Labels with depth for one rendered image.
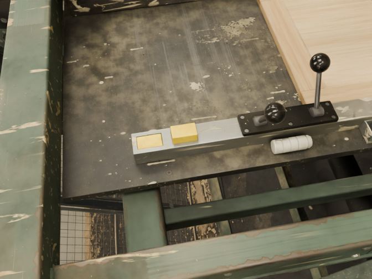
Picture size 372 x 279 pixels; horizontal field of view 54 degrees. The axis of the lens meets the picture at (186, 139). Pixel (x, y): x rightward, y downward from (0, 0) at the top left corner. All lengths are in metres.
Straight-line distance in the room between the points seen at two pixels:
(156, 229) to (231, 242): 0.17
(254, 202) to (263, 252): 0.17
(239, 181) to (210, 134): 2.21
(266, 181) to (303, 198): 1.94
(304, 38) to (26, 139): 0.69
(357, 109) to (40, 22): 0.73
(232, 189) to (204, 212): 2.24
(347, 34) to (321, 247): 0.57
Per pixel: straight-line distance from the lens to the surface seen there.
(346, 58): 0.98
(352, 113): 0.84
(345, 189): 0.85
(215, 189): 1.92
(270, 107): 0.65
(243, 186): 2.91
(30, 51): 0.89
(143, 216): 0.75
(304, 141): 0.78
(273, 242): 0.65
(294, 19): 1.05
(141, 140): 0.74
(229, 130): 0.75
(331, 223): 0.69
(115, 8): 1.08
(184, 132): 0.72
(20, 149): 0.72
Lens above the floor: 1.99
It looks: 33 degrees down
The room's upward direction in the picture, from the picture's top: 77 degrees counter-clockwise
